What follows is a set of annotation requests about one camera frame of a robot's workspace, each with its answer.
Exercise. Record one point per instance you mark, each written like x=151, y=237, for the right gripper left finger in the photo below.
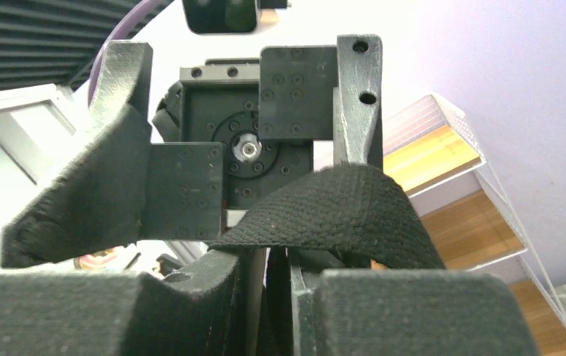
x=209, y=307

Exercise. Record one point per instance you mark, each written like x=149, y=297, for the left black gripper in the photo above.
x=235, y=130

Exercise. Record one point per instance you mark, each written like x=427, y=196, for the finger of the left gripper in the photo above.
x=95, y=199

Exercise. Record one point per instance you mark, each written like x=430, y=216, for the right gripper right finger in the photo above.
x=341, y=311

